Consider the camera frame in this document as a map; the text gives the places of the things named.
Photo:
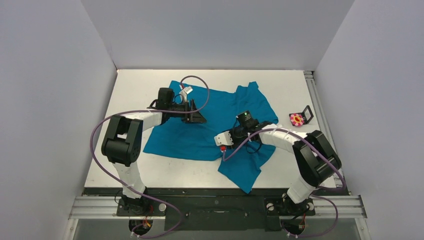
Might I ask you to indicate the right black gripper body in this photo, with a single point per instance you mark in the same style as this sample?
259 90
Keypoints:
234 135

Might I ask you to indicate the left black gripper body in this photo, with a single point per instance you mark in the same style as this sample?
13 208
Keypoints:
184 107

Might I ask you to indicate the blue t-shirt garment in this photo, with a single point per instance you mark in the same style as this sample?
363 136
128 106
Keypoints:
191 141

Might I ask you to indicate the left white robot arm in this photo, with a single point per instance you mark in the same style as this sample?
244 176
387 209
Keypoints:
122 140

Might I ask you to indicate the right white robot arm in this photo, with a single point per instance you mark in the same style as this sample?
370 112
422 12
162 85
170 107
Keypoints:
315 157

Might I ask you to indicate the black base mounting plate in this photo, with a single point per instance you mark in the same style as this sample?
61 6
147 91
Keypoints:
218 209

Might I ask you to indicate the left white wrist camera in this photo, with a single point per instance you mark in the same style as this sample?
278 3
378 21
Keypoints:
185 90

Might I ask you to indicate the aluminium side rail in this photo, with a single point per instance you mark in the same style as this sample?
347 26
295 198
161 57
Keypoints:
319 112

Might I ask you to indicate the aluminium front rail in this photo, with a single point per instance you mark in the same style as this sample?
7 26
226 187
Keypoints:
105 207

